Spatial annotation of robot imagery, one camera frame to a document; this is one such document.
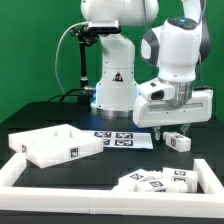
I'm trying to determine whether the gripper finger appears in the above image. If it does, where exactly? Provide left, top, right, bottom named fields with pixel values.
left=180, top=124, right=190, bottom=135
left=153, top=127, right=161, bottom=141

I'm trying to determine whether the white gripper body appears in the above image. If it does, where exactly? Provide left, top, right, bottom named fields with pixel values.
left=133, top=89, right=213, bottom=128

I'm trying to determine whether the white square tabletop part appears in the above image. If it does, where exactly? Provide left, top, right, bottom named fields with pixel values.
left=8, top=124, right=103, bottom=168

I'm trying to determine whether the paper sheet with AprilTags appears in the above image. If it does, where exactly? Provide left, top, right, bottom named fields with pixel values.
left=87, top=130, right=153, bottom=149

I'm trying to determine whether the white U-shaped obstacle fence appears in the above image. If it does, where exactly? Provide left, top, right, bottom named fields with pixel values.
left=0, top=153, right=224, bottom=218

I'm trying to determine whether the black camera on stand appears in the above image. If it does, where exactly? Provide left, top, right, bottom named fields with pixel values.
left=67, top=21, right=121, bottom=105

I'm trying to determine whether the white camera cable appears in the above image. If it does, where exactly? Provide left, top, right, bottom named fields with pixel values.
left=54, top=21, right=90, bottom=96

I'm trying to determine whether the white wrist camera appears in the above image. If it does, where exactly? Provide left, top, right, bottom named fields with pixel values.
left=139, top=78, right=175, bottom=101

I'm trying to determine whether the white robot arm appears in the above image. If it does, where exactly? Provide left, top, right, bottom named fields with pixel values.
left=81, top=0, right=213, bottom=131

